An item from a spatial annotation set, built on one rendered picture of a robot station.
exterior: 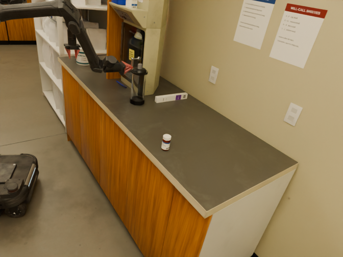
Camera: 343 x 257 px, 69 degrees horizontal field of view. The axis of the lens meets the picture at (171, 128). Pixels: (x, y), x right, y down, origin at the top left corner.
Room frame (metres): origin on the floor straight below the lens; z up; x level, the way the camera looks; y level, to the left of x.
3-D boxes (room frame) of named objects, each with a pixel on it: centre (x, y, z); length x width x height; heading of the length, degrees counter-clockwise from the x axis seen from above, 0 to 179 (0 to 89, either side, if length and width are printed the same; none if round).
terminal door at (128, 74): (1.80, 0.37, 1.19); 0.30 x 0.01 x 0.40; 41
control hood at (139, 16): (1.76, 0.41, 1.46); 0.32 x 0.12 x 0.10; 41
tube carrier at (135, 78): (1.57, 0.26, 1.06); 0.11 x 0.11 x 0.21
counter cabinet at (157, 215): (1.71, 0.20, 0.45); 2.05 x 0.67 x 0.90; 41
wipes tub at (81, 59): (2.18, 0.88, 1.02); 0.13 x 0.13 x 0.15
